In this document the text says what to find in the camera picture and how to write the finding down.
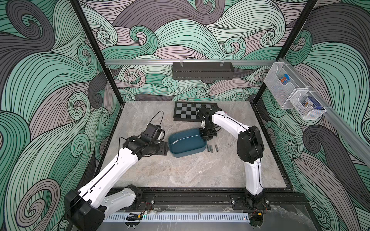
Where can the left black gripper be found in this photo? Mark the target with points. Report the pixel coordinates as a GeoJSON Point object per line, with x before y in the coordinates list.
{"type": "Point", "coordinates": [163, 147]}

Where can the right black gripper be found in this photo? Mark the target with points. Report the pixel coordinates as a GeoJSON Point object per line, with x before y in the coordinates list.
{"type": "Point", "coordinates": [206, 136]}

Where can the teal plastic storage tray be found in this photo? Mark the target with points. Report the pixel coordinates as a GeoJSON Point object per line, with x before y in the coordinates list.
{"type": "Point", "coordinates": [185, 143]}

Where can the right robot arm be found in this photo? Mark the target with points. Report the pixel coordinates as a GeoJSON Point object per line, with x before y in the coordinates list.
{"type": "Point", "coordinates": [250, 148]}

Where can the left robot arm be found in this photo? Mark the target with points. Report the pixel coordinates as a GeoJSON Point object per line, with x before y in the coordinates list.
{"type": "Point", "coordinates": [87, 207]}

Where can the blue box in bin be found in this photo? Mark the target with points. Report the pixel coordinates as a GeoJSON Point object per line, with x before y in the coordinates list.
{"type": "Point", "coordinates": [312, 102]}

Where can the black grey chessboard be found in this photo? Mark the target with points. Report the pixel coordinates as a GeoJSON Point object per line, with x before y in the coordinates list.
{"type": "Point", "coordinates": [187, 111]}

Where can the blue red item in bin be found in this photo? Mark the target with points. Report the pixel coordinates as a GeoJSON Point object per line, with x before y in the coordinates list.
{"type": "Point", "coordinates": [285, 79]}

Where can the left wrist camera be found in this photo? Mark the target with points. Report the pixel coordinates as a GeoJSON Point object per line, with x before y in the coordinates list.
{"type": "Point", "coordinates": [153, 133]}

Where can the black wall shelf tray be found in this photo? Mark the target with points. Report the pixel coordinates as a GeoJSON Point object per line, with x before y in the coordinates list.
{"type": "Point", "coordinates": [203, 71]}

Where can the aluminium rail back wall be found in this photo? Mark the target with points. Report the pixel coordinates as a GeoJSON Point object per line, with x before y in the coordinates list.
{"type": "Point", "coordinates": [170, 62]}

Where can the aluminium rail wall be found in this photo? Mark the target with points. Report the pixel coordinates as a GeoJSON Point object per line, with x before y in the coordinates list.
{"type": "Point", "coordinates": [346, 132]}
{"type": "Point", "coordinates": [170, 62]}

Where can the white slotted cable duct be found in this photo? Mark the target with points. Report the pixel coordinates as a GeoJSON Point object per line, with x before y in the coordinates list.
{"type": "Point", "coordinates": [197, 217]}

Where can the upper clear wall bin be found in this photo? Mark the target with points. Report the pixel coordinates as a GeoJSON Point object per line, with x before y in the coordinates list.
{"type": "Point", "coordinates": [280, 92]}

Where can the clear wall bin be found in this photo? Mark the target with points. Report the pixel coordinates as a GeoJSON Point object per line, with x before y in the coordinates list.
{"type": "Point", "coordinates": [306, 113]}
{"type": "Point", "coordinates": [280, 92]}

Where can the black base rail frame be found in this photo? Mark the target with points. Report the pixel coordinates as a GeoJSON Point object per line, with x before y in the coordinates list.
{"type": "Point", "coordinates": [235, 198]}

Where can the lower clear wall bin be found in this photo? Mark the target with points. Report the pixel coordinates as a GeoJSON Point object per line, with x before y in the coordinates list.
{"type": "Point", "coordinates": [306, 113]}

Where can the aluminium rail right wall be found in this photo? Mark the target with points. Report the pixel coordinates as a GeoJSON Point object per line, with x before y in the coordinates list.
{"type": "Point", "coordinates": [346, 132]}

